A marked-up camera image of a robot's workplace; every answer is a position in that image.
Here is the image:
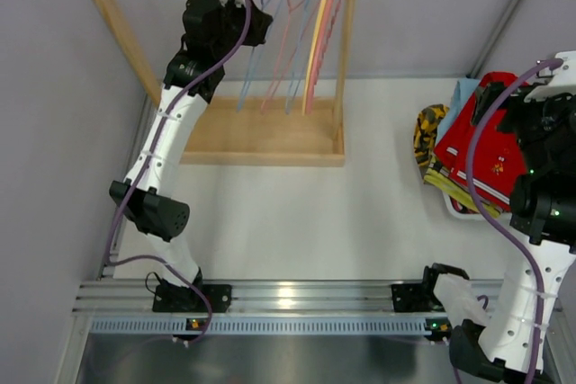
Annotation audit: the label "aluminium rail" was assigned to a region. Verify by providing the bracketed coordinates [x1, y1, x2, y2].
[73, 279, 401, 315]

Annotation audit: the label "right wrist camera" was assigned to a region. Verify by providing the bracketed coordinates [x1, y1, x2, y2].
[524, 50, 575, 103]

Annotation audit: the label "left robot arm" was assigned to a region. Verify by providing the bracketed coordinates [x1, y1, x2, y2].
[109, 0, 273, 312]

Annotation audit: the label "red trousers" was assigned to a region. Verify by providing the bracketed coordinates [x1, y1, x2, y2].
[434, 71, 527, 212]

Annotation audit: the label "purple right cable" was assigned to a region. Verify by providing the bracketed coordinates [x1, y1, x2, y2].
[452, 58, 566, 384]

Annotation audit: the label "light blue wire hanger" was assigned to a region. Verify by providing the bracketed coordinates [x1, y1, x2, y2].
[236, 0, 287, 113]

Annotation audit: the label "grey cable duct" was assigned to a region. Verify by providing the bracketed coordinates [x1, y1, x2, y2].
[91, 317, 451, 336]

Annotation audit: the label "yellow plastic hanger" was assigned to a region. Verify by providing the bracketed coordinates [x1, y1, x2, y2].
[301, 0, 329, 115]

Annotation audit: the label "camouflage trousers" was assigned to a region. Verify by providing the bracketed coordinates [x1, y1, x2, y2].
[412, 103, 449, 176]

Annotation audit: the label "wooden clothes rack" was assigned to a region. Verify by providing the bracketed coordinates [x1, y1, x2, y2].
[94, 0, 356, 166]

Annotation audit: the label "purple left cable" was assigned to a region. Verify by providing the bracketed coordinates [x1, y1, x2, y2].
[103, 0, 251, 344]

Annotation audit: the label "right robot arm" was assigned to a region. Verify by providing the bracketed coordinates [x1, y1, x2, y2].
[427, 80, 575, 383]

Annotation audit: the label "yellow-green trousers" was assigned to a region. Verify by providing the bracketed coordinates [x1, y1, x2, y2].
[423, 158, 479, 213]

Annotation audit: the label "white laundry basket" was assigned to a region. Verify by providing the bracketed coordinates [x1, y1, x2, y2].
[442, 192, 483, 221]

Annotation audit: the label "light blue trousers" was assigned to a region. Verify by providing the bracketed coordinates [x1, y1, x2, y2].
[436, 78, 480, 141]

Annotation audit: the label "purple cable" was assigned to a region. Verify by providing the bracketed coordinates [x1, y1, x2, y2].
[103, 0, 251, 344]
[452, 58, 566, 384]

